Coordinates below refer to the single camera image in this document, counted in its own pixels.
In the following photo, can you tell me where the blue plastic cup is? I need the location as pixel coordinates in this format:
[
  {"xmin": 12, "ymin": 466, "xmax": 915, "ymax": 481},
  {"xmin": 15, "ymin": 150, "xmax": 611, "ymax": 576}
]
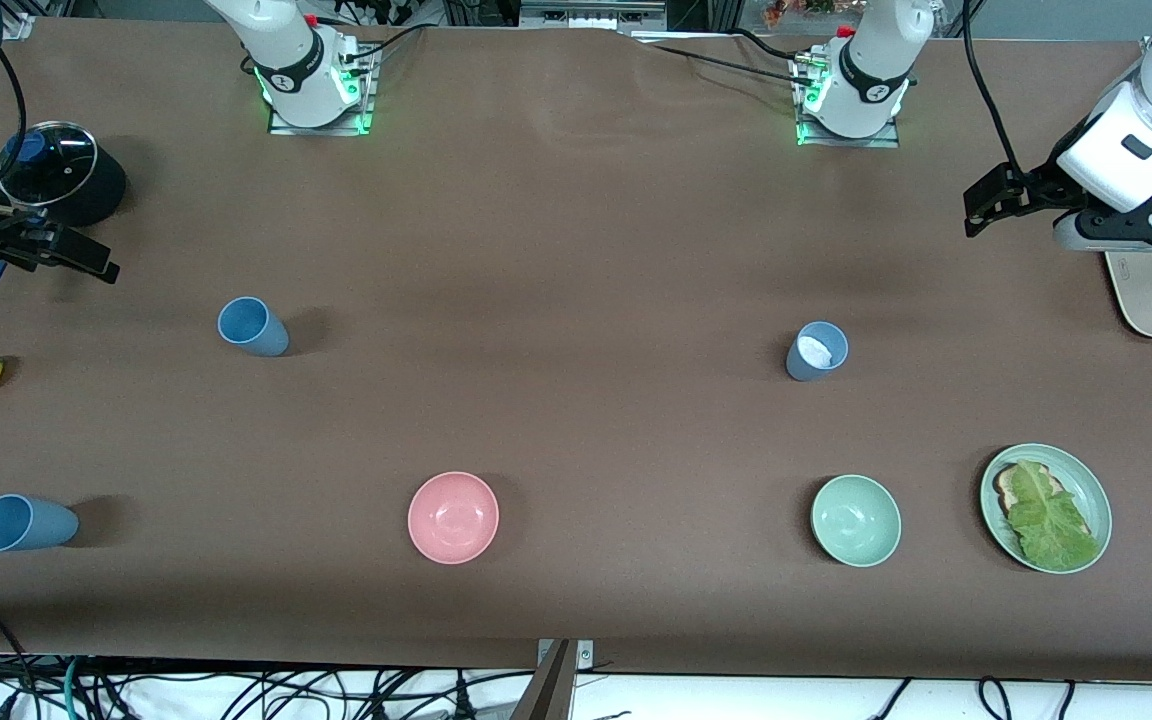
[
  {"xmin": 217, "ymin": 296, "xmax": 290, "ymax": 358},
  {"xmin": 0, "ymin": 494, "xmax": 79, "ymax": 553},
  {"xmin": 786, "ymin": 321, "xmax": 849, "ymax": 383}
]

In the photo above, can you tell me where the bread slice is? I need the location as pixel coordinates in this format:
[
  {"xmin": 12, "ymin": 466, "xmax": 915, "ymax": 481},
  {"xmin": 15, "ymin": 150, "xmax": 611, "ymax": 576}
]
[{"xmin": 994, "ymin": 462, "xmax": 1097, "ymax": 541}]

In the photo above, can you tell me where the mint green plate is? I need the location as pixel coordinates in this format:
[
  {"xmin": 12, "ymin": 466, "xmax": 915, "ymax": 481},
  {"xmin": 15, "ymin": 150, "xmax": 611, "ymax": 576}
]
[{"xmin": 980, "ymin": 443, "xmax": 1113, "ymax": 575}]

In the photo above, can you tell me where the green lettuce leaf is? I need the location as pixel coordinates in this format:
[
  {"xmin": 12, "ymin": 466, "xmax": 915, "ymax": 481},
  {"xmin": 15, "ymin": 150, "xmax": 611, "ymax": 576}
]
[{"xmin": 1006, "ymin": 460, "xmax": 1102, "ymax": 572}]

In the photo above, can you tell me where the mint green bowl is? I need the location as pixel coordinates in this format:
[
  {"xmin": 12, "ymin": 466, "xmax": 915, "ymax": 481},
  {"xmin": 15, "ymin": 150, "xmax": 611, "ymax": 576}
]
[{"xmin": 811, "ymin": 474, "xmax": 903, "ymax": 568}]

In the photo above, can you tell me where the brown table cover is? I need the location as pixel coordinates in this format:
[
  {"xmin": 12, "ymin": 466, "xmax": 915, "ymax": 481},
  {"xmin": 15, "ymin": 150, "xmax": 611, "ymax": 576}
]
[{"xmin": 0, "ymin": 15, "xmax": 1152, "ymax": 683}]

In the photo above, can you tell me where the grey metal box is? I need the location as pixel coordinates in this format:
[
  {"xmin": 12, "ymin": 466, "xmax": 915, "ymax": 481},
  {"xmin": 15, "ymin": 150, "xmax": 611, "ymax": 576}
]
[{"xmin": 519, "ymin": 0, "xmax": 668, "ymax": 31}]

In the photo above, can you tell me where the pink bowl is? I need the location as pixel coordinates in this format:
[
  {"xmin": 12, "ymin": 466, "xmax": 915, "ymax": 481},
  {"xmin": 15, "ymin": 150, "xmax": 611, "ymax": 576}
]
[{"xmin": 407, "ymin": 471, "xmax": 500, "ymax": 566}]

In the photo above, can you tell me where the dark bar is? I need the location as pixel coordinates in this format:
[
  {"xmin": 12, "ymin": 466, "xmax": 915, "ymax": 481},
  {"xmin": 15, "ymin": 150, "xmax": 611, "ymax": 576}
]
[{"xmin": 509, "ymin": 640, "xmax": 577, "ymax": 720}]

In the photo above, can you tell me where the black pot blue handle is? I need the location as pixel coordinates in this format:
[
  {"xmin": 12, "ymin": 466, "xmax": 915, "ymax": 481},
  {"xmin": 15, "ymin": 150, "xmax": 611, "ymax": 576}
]
[{"xmin": 0, "ymin": 121, "xmax": 128, "ymax": 297}]

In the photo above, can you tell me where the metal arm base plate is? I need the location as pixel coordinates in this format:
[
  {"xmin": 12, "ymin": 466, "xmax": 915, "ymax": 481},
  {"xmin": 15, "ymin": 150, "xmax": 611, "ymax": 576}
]
[
  {"xmin": 268, "ymin": 45, "xmax": 378, "ymax": 136},
  {"xmin": 794, "ymin": 50, "xmax": 902, "ymax": 149}
]

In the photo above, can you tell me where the metal clamp bracket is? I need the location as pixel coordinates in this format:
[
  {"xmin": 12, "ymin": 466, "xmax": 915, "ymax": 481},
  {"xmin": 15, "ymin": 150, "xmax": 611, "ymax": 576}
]
[{"xmin": 536, "ymin": 638, "xmax": 595, "ymax": 673}]

